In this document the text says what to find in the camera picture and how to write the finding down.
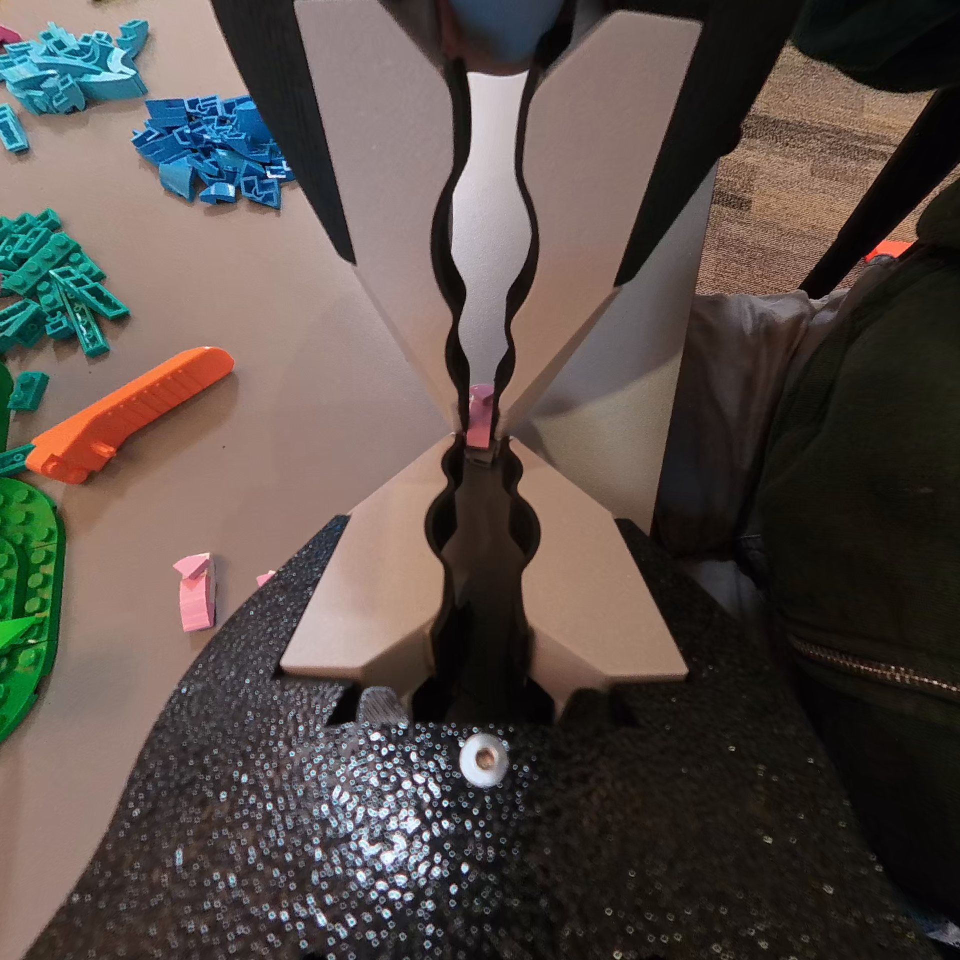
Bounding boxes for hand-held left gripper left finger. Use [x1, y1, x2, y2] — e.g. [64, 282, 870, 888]
[279, 433, 466, 710]

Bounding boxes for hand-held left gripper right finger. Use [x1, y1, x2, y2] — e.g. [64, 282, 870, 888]
[495, 437, 689, 721]

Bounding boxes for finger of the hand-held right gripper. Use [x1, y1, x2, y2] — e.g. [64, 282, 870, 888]
[491, 9, 704, 436]
[294, 0, 472, 429]

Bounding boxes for pile of light blue lego bricks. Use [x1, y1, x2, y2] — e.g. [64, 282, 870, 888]
[0, 18, 150, 119]

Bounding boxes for pile of teal lego bricks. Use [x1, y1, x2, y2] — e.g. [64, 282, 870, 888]
[0, 208, 132, 359]

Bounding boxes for green lego build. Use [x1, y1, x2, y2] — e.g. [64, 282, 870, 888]
[0, 358, 68, 745]

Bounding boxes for small teal lego brick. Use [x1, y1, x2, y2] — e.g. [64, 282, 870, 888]
[6, 371, 51, 414]

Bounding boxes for white cloth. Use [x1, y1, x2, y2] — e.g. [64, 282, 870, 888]
[656, 288, 830, 560]

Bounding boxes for black chair leg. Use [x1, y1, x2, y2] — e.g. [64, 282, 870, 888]
[797, 88, 960, 299]

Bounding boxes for dark green jacket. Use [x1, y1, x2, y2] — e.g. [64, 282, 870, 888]
[738, 180, 960, 912]

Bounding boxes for orange brick separator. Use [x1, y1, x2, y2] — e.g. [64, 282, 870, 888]
[24, 345, 237, 486]

